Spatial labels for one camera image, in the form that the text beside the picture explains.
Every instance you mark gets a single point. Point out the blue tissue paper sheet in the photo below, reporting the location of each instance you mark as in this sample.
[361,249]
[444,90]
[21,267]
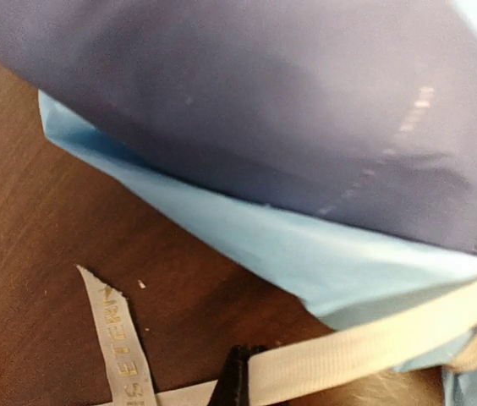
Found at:
[330,147]

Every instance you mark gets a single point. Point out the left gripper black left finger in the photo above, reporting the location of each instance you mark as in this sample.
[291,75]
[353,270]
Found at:
[232,386]

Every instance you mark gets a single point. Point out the cream printed ribbon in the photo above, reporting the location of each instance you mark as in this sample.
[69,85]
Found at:
[281,374]

